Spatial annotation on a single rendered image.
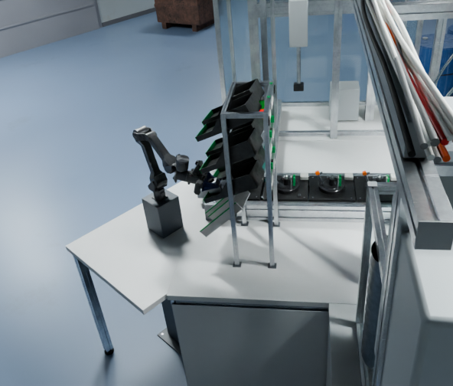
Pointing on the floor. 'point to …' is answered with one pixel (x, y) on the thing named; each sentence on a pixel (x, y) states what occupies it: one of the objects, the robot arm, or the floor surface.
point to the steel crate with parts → (185, 13)
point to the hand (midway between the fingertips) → (212, 182)
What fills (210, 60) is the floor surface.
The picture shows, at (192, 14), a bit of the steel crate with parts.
